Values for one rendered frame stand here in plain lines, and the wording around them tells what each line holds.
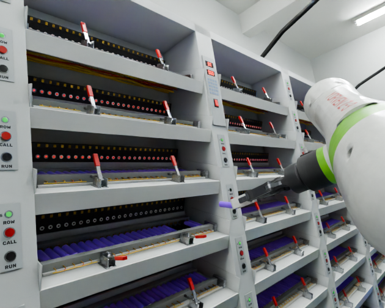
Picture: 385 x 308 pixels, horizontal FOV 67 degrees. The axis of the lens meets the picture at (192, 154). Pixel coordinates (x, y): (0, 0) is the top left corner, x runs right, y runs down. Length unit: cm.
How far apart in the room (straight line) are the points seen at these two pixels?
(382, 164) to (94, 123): 65
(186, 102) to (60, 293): 79
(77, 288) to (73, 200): 19
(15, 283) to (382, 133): 62
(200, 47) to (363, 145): 97
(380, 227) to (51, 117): 65
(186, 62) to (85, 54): 49
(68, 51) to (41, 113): 19
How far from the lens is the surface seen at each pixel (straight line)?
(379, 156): 27
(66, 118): 75
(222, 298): 103
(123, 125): 82
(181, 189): 90
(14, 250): 67
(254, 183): 123
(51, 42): 82
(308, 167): 74
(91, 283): 74
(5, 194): 67
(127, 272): 78
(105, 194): 75
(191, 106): 115
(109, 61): 89
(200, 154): 110
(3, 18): 81
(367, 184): 26
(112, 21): 114
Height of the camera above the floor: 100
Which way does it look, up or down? 10 degrees up
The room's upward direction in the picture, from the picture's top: 9 degrees counter-clockwise
